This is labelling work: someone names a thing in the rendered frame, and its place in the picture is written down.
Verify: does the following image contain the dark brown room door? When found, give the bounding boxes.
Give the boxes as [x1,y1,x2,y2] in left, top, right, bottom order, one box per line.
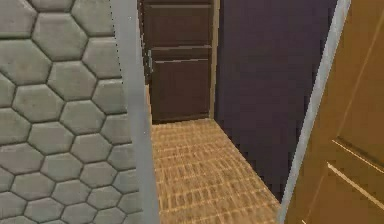
[138,0,218,124]

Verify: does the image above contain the light brown room door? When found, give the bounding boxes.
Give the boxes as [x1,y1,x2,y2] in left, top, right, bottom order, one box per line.
[283,0,384,224]

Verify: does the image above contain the grey door handle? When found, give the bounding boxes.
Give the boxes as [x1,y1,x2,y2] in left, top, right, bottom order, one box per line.
[147,49,154,74]

